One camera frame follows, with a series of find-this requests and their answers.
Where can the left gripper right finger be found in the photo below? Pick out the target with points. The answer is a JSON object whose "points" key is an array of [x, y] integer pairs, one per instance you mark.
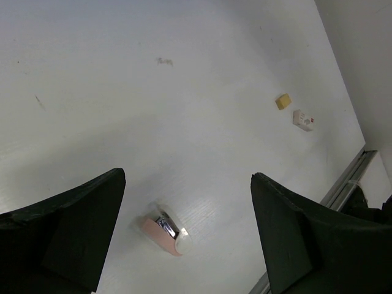
{"points": [[309, 248]]}

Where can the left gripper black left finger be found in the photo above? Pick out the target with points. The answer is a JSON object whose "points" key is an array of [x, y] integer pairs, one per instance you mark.
{"points": [[59, 245]]}

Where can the pink white eraser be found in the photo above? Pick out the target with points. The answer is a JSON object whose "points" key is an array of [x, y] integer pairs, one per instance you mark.
{"points": [[162, 226]]}

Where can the white red eraser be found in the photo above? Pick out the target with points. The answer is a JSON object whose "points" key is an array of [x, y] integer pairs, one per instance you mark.
{"points": [[303, 121]]}

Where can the small tan eraser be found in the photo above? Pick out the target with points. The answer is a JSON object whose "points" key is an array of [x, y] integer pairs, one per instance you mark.
{"points": [[283, 101]]}

